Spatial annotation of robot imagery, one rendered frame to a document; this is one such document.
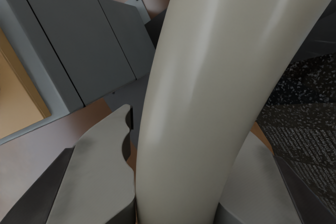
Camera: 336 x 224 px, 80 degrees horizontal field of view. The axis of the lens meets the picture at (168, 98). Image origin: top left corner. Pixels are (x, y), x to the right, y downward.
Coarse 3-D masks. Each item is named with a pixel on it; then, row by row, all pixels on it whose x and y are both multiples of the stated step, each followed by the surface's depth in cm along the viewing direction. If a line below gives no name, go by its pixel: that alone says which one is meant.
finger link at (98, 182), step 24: (120, 120) 11; (96, 144) 9; (120, 144) 9; (72, 168) 8; (96, 168) 8; (120, 168) 8; (72, 192) 7; (96, 192) 7; (120, 192) 7; (48, 216) 6; (72, 216) 6; (96, 216) 6; (120, 216) 7
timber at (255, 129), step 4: (256, 124) 113; (252, 128) 114; (256, 128) 113; (252, 132) 115; (256, 132) 114; (260, 132) 113; (260, 136) 114; (264, 136) 113; (264, 140) 114; (268, 144) 114; (268, 148) 115; (272, 152) 115
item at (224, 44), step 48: (192, 0) 4; (240, 0) 3; (288, 0) 3; (192, 48) 4; (240, 48) 3; (288, 48) 4; (192, 96) 4; (240, 96) 4; (144, 144) 5; (192, 144) 4; (240, 144) 5; (144, 192) 6; (192, 192) 5
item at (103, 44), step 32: (0, 0) 49; (32, 0) 55; (64, 0) 67; (96, 0) 85; (128, 0) 124; (32, 32) 52; (64, 32) 62; (96, 32) 77; (128, 32) 102; (32, 64) 52; (64, 64) 57; (96, 64) 70; (128, 64) 90; (64, 96) 54; (96, 96) 65; (32, 128) 59
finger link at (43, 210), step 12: (60, 156) 8; (48, 168) 8; (60, 168) 8; (36, 180) 7; (48, 180) 7; (60, 180) 7; (36, 192) 7; (48, 192) 7; (24, 204) 6; (36, 204) 6; (48, 204) 6; (12, 216) 6; (24, 216) 6; (36, 216) 6
